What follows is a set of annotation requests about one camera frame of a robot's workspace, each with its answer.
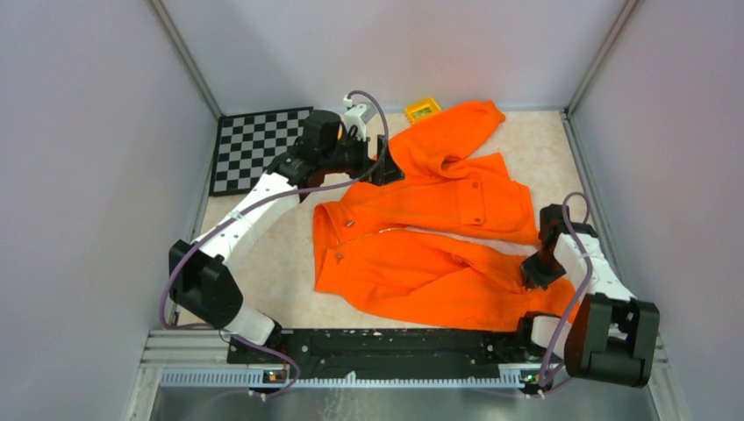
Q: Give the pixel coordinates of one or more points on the black and white chessboard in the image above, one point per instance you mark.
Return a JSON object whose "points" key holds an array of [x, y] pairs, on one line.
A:
{"points": [[246, 144]]}

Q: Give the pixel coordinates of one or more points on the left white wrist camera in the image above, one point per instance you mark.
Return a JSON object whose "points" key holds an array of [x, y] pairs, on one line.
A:
{"points": [[356, 117]]}

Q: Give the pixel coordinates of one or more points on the yellow toy crate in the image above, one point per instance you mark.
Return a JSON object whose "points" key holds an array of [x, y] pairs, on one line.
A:
{"points": [[422, 110]]}

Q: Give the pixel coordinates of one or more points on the aluminium frame rail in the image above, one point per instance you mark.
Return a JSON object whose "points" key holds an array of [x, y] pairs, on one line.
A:
{"points": [[184, 375]]}

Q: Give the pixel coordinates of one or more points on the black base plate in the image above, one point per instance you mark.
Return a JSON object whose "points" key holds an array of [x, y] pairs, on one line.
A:
{"points": [[391, 354]]}

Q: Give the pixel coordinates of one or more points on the orange jacket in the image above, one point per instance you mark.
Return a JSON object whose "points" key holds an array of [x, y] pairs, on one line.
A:
{"points": [[420, 250]]}

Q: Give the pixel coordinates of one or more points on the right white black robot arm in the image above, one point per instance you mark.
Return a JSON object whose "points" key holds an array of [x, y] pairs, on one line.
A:
{"points": [[605, 333]]}

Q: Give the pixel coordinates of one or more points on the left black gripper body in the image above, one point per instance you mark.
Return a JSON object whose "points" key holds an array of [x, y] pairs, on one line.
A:
{"points": [[351, 157]]}

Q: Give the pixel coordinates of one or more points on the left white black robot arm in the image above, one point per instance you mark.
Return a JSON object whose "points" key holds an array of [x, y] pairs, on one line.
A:
{"points": [[200, 279]]}

